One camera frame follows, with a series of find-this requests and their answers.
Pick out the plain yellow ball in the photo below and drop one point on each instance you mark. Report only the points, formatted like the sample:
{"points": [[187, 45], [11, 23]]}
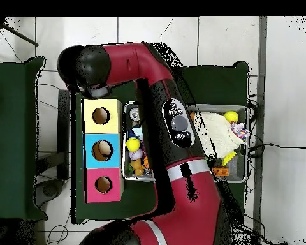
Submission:
{"points": [[231, 116]]}

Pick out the white ball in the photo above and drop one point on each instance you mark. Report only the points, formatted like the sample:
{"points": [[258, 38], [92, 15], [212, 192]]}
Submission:
{"points": [[105, 148]]}

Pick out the cream knitted cloth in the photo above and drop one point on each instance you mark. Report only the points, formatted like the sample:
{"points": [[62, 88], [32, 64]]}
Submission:
{"points": [[219, 135]]}

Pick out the yellow smiley face ball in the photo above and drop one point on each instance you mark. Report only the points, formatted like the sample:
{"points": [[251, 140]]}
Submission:
{"points": [[133, 144]]}

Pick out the wooden box with three holes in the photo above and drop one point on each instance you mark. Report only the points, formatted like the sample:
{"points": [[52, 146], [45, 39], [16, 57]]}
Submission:
{"points": [[99, 135]]}

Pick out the silver drink can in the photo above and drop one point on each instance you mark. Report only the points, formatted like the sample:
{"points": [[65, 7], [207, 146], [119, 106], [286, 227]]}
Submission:
{"points": [[134, 114]]}

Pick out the orange plastic tray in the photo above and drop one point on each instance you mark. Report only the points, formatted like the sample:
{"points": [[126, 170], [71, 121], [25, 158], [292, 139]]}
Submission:
{"points": [[221, 172]]}

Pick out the green cloth side table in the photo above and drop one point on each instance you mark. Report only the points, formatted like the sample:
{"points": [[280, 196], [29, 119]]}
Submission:
{"points": [[13, 148]]}

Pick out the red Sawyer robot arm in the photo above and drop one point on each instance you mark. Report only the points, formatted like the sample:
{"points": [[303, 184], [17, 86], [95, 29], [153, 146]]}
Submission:
{"points": [[132, 64]]}

